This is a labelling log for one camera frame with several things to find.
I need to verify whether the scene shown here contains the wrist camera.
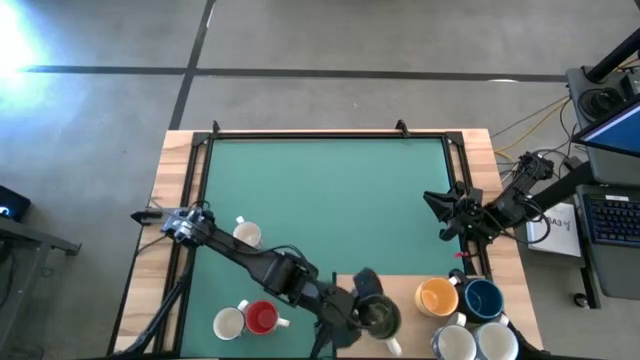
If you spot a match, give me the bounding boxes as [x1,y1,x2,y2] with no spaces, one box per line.
[452,180,484,204]
[353,268,385,300]

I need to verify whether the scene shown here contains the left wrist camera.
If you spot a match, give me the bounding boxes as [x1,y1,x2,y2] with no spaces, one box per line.
[353,268,385,300]

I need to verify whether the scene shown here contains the black table frame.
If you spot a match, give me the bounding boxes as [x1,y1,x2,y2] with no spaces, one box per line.
[152,130,494,359]

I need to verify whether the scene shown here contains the coiled black cable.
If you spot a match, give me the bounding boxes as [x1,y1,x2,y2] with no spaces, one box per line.
[578,86,627,122]

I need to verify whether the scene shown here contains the laptop computer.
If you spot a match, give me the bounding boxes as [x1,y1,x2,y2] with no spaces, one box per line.
[564,63,640,302]

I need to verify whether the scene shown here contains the white cable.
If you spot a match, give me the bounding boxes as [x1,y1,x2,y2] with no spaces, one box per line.
[492,144,584,184]

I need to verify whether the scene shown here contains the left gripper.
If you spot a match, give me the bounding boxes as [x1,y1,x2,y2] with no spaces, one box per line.
[314,285,377,334]

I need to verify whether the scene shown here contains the olive green mug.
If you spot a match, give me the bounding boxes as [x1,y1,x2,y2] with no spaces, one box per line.
[357,292,404,357]

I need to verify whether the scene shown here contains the white mug dark blue rim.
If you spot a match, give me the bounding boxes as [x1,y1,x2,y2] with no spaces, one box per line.
[212,298,251,342]

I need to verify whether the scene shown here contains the white paper sheet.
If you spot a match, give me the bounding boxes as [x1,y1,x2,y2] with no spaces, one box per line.
[525,201,584,259]

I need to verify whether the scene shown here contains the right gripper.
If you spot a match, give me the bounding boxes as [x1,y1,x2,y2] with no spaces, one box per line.
[423,188,495,244]

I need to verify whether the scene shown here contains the green table mat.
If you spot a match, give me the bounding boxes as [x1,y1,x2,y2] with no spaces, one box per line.
[179,138,464,359]

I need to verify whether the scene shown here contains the white mug grey geometric pattern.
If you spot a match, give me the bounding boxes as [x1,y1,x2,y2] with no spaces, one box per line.
[472,313,520,360]

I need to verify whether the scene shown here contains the black keyboard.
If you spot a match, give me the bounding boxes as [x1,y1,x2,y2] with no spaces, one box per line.
[581,191,640,248]

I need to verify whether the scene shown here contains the monitor with blue screen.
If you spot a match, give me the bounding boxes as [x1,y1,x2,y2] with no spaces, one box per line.
[571,94,640,160]

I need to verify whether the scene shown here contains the white mug blue flower print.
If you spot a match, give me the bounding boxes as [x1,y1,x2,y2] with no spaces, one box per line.
[430,312,478,360]

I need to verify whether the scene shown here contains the black mug blue interior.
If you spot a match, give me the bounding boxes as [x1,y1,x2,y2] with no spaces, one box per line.
[448,269,505,324]

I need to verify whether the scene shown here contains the grey bench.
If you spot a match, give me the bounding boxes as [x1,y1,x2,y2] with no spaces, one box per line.
[0,215,83,351]

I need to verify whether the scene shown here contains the black device with light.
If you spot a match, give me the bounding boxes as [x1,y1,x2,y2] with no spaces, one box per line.
[0,184,33,224]

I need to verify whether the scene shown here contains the black diagonal strut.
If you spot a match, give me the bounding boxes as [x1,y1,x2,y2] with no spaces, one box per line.
[107,247,197,359]

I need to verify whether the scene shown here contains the black pole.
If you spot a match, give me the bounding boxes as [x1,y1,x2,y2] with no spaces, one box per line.
[584,38,640,85]

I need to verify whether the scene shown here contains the red white lattice mug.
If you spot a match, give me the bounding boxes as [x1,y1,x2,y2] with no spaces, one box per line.
[243,299,291,336]

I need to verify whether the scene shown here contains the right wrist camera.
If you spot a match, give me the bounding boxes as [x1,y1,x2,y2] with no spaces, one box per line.
[452,180,484,204]

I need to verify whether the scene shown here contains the yellow ceramic mug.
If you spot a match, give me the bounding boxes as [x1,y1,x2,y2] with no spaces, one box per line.
[414,277,460,318]

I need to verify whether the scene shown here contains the yellow cable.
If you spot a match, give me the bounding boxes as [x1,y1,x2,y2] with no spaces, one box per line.
[493,97,572,164]

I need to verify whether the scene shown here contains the white mug with text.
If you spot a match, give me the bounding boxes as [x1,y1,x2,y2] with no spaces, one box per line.
[232,215,264,249]

